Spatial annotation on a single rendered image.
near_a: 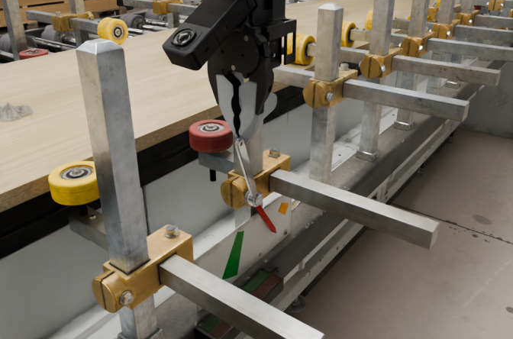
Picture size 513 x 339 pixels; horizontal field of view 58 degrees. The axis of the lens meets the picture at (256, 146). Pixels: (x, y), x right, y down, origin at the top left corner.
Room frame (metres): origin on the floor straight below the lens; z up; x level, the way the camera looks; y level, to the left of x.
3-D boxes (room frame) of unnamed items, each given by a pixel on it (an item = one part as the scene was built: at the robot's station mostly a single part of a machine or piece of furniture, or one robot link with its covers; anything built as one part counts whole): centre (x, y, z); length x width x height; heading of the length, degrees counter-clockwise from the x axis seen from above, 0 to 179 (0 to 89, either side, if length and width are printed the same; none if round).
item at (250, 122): (0.55, -0.01, 1.03); 0.06 x 0.03 x 0.09; 143
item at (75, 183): (0.61, 0.27, 0.85); 0.08 x 0.08 x 0.11
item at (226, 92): (0.57, 0.02, 1.03); 0.06 x 0.03 x 0.09; 143
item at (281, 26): (0.56, 0.01, 1.14); 0.09 x 0.08 x 0.12; 143
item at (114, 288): (0.50, 0.15, 0.82); 0.14 x 0.06 x 0.05; 143
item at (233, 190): (0.70, 0.00, 0.85); 0.14 x 0.06 x 0.05; 143
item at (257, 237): (0.64, 0.01, 0.75); 0.26 x 0.01 x 0.10; 143
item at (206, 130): (0.79, 0.08, 0.85); 0.08 x 0.08 x 0.11
